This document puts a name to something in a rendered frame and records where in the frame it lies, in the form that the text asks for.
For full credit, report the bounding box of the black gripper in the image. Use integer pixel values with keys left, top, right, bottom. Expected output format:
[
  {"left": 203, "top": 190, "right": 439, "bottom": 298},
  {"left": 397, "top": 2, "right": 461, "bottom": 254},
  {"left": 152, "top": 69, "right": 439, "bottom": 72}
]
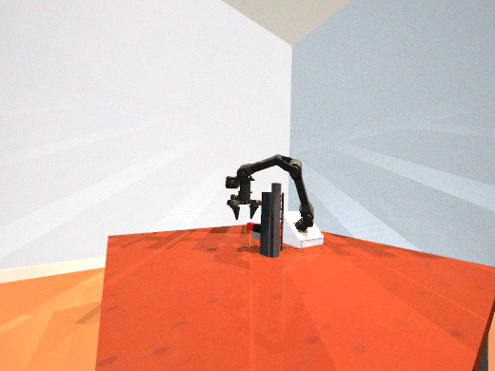
[{"left": 227, "top": 189, "right": 261, "bottom": 220}]

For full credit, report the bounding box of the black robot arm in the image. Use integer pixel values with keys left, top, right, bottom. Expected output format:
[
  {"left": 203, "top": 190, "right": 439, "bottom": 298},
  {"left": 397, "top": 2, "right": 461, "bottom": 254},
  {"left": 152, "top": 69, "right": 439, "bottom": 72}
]
[{"left": 226, "top": 154, "right": 314, "bottom": 233}]

